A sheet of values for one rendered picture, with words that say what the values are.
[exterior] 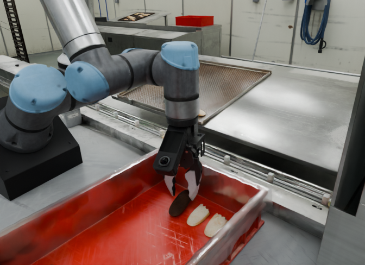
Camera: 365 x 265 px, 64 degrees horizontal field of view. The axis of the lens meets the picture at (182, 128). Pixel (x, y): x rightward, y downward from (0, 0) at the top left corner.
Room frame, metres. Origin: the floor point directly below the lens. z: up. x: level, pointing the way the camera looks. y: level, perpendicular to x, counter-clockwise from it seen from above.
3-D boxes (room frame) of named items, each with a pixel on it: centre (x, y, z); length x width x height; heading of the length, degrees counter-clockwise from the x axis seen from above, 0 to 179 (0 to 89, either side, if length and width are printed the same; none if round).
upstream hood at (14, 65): (1.80, 0.98, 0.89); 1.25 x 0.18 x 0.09; 46
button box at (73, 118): (1.13, 0.47, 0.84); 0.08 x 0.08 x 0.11; 46
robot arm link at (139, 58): (0.64, 0.09, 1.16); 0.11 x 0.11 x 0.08; 53
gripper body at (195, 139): (0.60, 0.00, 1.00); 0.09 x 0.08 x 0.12; 157
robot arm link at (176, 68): (0.59, 0.00, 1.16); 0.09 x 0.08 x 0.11; 53
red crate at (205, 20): (4.85, -0.24, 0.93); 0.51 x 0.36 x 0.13; 50
